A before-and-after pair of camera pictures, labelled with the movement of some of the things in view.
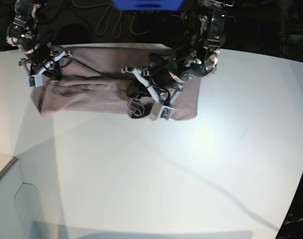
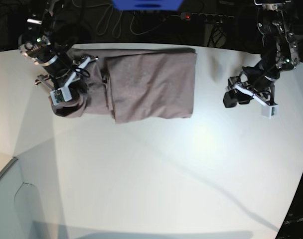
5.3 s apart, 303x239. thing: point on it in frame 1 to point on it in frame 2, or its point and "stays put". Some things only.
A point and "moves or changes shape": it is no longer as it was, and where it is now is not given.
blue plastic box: (148, 5) stays put
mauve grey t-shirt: (94, 81) moves or changes shape
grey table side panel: (16, 207) stays put
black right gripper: (162, 68) to (261, 76)
